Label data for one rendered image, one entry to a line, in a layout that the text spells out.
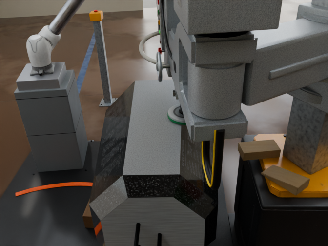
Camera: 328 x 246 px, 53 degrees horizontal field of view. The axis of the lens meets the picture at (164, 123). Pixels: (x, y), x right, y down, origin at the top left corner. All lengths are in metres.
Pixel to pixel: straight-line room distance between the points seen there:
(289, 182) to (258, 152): 0.24
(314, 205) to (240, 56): 0.90
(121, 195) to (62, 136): 1.41
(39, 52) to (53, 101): 0.38
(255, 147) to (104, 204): 0.83
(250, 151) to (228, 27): 0.98
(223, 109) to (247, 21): 0.32
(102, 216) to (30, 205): 1.27
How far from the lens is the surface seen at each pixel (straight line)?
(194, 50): 1.01
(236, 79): 1.09
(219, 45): 1.01
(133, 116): 2.00
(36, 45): 2.70
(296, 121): 1.73
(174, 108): 2.00
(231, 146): 3.24
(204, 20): 0.90
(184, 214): 1.61
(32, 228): 2.67
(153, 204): 1.56
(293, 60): 1.27
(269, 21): 0.96
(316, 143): 1.69
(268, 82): 1.21
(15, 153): 3.52
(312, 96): 1.55
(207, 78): 1.06
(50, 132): 2.87
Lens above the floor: 1.88
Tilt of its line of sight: 32 degrees down
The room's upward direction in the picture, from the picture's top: 2 degrees counter-clockwise
